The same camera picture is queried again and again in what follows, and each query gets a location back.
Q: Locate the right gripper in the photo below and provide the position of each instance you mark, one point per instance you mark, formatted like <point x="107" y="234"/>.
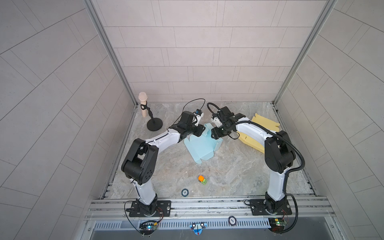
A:
<point x="216" y="133"/>

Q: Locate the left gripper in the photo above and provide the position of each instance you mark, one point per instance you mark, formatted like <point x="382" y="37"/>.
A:
<point x="198" y="131"/>

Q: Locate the light blue paper box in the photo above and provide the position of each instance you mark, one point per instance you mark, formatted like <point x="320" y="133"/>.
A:
<point x="203" y="148"/>

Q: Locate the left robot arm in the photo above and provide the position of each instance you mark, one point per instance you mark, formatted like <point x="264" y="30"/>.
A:
<point x="140" y="162"/>

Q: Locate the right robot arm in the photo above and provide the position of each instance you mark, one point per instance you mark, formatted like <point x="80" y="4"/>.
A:
<point x="281" y="156"/>

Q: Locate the yellow paper box stack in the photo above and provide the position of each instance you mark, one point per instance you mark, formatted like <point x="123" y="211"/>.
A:
<point x="255" y="136"/>

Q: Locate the black microphone stand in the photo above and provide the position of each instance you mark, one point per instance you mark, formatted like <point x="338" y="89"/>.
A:
<point x="154" y="124"/>

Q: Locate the beige microphone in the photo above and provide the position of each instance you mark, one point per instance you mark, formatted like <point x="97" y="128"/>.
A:
<point x="143" y="103"/>

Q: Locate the orange green toy block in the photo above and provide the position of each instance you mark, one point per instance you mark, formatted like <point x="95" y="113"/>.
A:
<point x="202" y="180"/>

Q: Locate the round black white disc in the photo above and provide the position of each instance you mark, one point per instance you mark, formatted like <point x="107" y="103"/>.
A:
<point x="232" y="221"/>

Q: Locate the blue sticker marker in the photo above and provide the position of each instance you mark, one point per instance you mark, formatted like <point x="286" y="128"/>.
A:
<point x="197" y="228"/>

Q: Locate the left green circuit board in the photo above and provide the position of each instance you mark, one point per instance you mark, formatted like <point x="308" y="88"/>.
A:
<point x="148" y="227"/>

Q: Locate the green circuit board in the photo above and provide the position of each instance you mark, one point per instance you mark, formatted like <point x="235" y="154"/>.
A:
<point x="277" y="224"/>
<point x="148" y="227"/>

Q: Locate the right green circuit board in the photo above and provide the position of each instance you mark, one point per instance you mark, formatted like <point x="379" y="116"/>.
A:
<point x="277" y="224"/>

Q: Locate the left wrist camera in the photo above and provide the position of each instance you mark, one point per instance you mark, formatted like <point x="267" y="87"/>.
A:
<point x="198" y="116"/>

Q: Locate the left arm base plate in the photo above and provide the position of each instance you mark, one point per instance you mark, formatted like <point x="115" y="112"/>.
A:
<point x="155" y="209"/>

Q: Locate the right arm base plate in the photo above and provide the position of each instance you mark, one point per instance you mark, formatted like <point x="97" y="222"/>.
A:
<point x="261" y="207"/>

